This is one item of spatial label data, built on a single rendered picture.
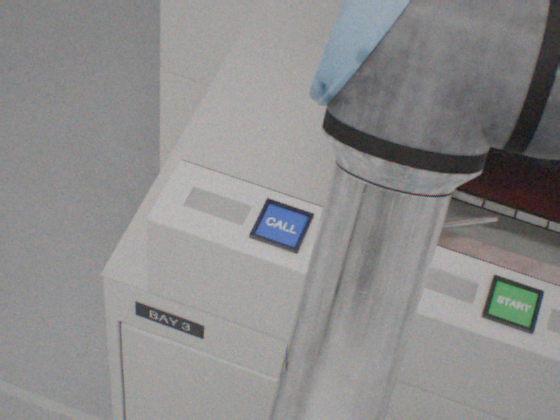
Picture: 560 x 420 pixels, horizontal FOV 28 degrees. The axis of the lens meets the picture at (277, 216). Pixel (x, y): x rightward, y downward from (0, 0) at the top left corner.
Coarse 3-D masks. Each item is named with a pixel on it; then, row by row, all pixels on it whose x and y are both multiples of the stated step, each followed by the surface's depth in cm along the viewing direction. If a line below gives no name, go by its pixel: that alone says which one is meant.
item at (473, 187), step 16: (496, 160) 139; (512, 160) 139; (528, 160) 140; (544, 160) 140; (480, 176) 137; (496, 176) 137; (512, 176) 138; (528, 176) 138; (544, 176) 138; (480, 192) 136; (496, 192) 136; (512, 192) 136; (528, 192) 136; (544, 192) 136; (528, 208) 135; (544, 208) 135
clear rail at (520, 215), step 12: (456, 192) 135; (468, 192) 135; (468, 204) 135; (480, 204) 134; (492, 204) 134; (504, 204) 134; (516, 216) 134; (528, 216) 134; (540, 216) 134; (552, 228) 133
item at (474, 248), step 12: (444, 240) 133; (456, 240) 133; (468, 240) 133; (468, 252) 132; (480, 252) 132; (492, 252) 133; (504, 252) 133; (504, 264) 132; (516, 264) 132; (528, 264) 132; (540, 264) 132; (540, 276) 131; (552, 276) 131
